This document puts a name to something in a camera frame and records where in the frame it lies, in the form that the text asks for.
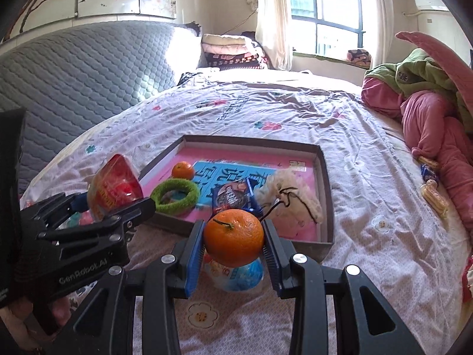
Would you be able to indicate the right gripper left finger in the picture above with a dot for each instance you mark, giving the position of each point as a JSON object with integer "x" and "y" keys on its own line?
{"x": 103, "y": 323}

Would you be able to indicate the finger of the view left gripper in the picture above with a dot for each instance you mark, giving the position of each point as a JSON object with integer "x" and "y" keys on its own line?
{"x": 120, "y": 221}
{"x": 53, "y": 211}

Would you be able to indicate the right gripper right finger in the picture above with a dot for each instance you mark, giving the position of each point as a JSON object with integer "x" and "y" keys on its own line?
{"x": 366, "y": 323}

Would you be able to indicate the orange mandarin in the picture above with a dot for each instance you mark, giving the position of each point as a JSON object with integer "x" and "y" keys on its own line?
{"x": 234, "y": 238}
{"x": 183, "y": 170}

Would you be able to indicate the blue cookie snack packet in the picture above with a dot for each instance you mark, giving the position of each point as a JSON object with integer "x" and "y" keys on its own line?
{"x": 236, "y": 195}

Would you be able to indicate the red blue egg toy pack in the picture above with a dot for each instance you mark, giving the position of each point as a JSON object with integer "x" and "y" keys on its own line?
{"x": 239, "y": 279}

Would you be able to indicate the cream drawstring pouch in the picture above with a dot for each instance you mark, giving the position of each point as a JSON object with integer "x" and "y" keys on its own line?
{"x": 286, "y": 195}

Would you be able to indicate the person's hand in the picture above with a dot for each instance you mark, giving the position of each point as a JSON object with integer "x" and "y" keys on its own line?
{"x": 15, "y": 314}

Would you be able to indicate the dark shallow cardboard box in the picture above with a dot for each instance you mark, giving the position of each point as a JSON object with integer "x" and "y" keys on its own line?
{"x": 314, "y": 240}

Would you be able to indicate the floral bed sheet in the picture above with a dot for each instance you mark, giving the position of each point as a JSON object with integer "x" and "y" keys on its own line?
{"x": 381, "y": 222}

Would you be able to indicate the white red scrunchie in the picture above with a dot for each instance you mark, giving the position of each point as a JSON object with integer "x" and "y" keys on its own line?
{"x": 467, "y": 280}

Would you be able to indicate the pink children's book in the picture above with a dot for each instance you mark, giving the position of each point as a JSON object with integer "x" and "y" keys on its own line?
{"x": 218, "y": 163}

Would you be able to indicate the grey quilted headboard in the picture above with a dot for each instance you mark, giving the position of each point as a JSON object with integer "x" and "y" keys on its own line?
{"x": 73, "y": 79}

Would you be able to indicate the yellow snack packet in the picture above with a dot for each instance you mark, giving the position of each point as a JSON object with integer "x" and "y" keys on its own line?
{"x": 433, "y": 165}
{"x": 430, "y": 193}

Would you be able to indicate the small blue snack packet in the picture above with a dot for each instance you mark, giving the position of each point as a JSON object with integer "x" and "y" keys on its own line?
{"x": 428, "y": 174}

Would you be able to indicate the pink quilt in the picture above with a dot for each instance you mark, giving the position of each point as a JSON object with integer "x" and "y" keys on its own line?
{"x": 432, "y": 128}

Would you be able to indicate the stack of folded blankets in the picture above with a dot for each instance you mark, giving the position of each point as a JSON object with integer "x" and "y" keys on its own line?
{"x": 234, "y": 51}

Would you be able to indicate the green blanket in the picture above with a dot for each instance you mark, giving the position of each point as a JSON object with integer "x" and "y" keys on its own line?
{"x": 388, "y": 85}

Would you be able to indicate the left cream curtain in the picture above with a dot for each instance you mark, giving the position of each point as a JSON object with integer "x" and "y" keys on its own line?
{"x": 273, "y": 32}

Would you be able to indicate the cream curtain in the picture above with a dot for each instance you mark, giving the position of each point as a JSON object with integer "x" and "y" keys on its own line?
{"x": 273, "y": 32}
{"x": 384, "y": 31}

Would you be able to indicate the folded blanket on windowsill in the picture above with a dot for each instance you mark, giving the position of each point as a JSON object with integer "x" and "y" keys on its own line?
{"x": 359, "y": 57}

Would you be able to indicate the white air conditioner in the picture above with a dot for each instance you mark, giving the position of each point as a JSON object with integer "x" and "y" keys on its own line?
{"x": 435, "y": 5}

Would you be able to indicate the right cream curtain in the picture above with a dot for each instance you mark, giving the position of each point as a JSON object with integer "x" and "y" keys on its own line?
{"x": 384, "y": 31}

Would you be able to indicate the window with dark frame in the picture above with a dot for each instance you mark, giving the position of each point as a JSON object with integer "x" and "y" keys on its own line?
{"x": 331, "y": 28}

